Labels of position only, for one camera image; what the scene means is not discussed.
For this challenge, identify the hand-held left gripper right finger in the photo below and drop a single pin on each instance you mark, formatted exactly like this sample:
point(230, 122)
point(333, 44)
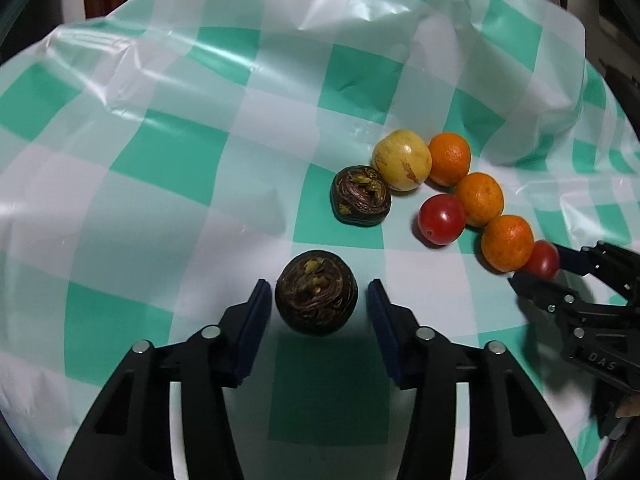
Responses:
point(381, 321)

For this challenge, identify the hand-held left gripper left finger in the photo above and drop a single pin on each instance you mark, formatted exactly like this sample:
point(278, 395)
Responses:
point(256, 321)

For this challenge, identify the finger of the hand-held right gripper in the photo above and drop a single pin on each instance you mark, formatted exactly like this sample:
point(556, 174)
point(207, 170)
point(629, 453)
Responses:
point(571, 260)
point(537, 290)

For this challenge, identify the red cherry tomato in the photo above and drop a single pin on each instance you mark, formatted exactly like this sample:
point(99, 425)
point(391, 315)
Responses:
point(545, 259)
point(441, 219)

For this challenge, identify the orange mandarin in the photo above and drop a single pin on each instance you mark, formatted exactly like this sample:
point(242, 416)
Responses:
point(506, 242)
point(480, 199)
point(451, 159)

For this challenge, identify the yellow striped round fruit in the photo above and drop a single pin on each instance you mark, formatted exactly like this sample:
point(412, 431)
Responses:
point(401, 160)

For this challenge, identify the green white checked tablecloth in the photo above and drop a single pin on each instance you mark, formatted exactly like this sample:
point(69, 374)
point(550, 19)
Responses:
point(175, 160)

